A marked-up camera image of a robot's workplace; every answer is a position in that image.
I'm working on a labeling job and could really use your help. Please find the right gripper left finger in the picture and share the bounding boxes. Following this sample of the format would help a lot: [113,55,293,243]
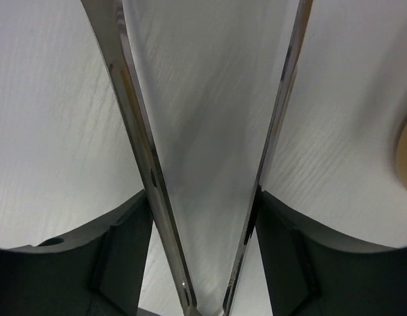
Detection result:
[0,192,153,315]

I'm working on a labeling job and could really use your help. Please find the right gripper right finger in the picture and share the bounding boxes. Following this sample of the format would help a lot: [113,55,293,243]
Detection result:
[256,192,407,315]

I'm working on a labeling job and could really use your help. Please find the metal tongs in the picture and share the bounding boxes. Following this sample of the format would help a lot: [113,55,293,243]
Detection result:
[83,1,312,315]

